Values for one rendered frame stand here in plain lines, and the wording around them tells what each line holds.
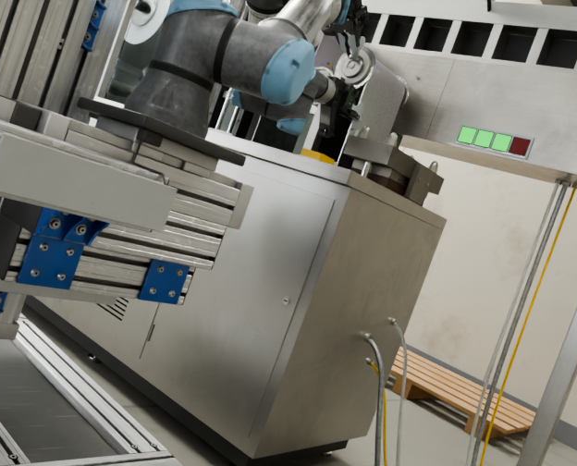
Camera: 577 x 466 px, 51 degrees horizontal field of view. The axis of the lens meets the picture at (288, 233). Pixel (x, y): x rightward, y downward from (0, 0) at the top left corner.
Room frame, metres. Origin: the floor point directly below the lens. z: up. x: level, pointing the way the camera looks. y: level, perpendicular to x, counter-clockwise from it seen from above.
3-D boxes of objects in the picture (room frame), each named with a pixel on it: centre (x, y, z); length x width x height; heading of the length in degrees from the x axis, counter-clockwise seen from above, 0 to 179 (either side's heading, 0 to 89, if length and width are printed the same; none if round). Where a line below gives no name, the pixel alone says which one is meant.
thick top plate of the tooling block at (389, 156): (1.98, -0.26, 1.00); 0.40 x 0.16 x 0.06; 143
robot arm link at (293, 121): (1.71, 0.11, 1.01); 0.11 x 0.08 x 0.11; 86
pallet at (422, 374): (3.50, -1.11, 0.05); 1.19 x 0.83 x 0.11; 48
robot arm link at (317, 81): (1.70, 0.10, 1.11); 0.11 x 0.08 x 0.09; 143
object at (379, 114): (2.02, -0.14, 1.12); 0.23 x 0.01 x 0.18; 143
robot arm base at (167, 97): (1.07, 0.27, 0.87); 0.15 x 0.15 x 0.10
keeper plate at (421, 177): (1.93, -0.34, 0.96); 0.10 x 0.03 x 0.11; 143
